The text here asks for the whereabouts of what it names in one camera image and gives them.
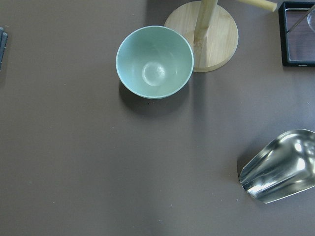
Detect grey folded cloth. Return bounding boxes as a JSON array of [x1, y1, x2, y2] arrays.
[[0, 27, 8, 68]]

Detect steel scoop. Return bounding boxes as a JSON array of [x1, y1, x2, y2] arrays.
[[239, 129, 315, 204]]

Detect wooden stand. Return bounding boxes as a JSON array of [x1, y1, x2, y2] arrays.
[[163, 0, 278, 73]]

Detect green bowl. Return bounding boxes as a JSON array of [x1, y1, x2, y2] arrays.
[[116, 26, 194, 99]]

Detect black framed tray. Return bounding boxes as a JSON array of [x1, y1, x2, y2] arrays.
[[278, 1, 315, 67]]

